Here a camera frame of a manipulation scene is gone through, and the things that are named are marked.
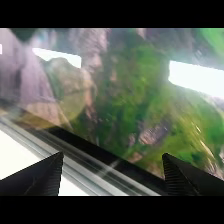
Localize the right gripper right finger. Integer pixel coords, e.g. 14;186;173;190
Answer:
161;152;224;197

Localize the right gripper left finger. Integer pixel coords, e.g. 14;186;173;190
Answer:
0;151;65;197

